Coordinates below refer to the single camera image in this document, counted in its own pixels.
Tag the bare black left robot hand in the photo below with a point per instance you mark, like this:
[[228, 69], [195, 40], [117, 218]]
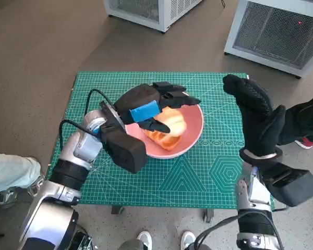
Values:
[[138, 101]]

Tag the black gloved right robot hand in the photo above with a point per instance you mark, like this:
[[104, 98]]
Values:
[[260, 119]]

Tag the crosshatch round toy bread bun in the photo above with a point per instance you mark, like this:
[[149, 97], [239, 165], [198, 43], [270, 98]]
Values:
[[174, 122]]

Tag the smooth round toy bread bun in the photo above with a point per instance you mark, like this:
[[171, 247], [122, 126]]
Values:
[[169, 143]]

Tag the pink bowl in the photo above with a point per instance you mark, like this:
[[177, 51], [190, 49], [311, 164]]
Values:
[[190, 130]]

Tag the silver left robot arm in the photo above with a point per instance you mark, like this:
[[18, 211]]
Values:
[[78, 148]]

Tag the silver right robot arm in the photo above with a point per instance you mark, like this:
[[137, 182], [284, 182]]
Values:
[[253, 190]]

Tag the person in dark trousers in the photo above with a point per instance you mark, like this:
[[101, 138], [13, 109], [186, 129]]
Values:
[[300, 122]]

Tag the green cutting mat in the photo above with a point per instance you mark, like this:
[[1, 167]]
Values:
[[159, 182]]

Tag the white cabinet with mesh panel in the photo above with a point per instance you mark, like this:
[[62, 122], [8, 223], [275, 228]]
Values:
[[276, 34]]

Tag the white cabinet with vents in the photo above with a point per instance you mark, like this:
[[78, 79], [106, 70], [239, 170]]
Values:
[[172, 13]]

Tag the black table caster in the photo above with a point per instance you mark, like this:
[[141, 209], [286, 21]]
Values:
[[208, 215], [117, 210]]

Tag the person with white shoes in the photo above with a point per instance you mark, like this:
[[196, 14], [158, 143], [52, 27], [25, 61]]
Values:
[[144, 238]]

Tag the person in light trousers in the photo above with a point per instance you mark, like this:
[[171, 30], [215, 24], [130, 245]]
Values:
[[10, 169]]

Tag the black device with connectors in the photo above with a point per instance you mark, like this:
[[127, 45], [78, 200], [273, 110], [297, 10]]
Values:
[[82, 240]]

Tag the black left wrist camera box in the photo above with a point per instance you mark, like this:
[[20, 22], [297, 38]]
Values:
[[125, 151]]

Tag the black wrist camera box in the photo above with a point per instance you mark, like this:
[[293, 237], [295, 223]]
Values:
[[125, 151], [292, 185]]

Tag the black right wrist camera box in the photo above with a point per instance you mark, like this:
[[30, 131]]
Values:
[[292, 185]]

